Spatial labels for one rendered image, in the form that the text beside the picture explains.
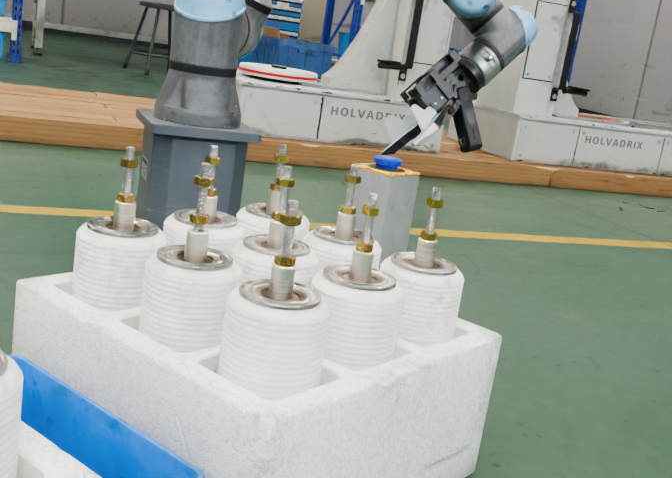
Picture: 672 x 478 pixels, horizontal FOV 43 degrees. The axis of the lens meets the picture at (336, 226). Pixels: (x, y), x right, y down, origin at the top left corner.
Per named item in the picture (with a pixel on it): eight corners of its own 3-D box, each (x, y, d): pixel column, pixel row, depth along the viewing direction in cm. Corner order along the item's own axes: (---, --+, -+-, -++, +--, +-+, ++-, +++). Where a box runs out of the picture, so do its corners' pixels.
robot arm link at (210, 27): (159, 59, 140) (167, -25, 137) (181, 57, 153) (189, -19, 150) (229, 70, 139) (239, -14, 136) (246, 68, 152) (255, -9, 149)
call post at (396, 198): (318, 370, 125) (350, 165, 118) (348, 361, 130) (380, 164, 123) (355, 388, 121) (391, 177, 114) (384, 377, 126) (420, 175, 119)
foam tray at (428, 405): (5, 429, 95) (15, 279, 91) (250, 359, 125) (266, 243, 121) (243, 613, 72) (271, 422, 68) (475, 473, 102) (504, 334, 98)
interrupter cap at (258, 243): (303, 242, 98) (304, 237, 97) (316, 262, 90) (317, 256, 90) (238, 237, 96) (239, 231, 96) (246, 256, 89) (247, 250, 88)
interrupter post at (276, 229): (285, 247, 95) (289, 219, 94) (288, 253, 92) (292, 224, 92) (264, 245, 94) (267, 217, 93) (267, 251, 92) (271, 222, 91)
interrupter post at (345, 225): (354, 238, 103) (358, 212, 102) (351, 243, 101) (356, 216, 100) (335, 235, 103) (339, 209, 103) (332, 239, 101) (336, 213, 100)
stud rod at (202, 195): (204, 239, 84) (213, 164, 82) (196, 239, 83) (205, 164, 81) (198, 236, 84) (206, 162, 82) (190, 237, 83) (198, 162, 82)
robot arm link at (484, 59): (487, 78, 155) (509, 69, 148) (470, 94, 154) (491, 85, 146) (462, 46, 154) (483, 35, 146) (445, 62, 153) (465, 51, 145)
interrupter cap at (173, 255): (175, 275, 79) (176, 268, 79) (144, 251, 85) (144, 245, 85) (246, 272, 83) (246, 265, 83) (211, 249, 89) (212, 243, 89)
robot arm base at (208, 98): (147, 110, 152) (152, 54, 149) (228, 118, 157) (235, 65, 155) (161, 123, 138) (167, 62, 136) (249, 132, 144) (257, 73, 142)
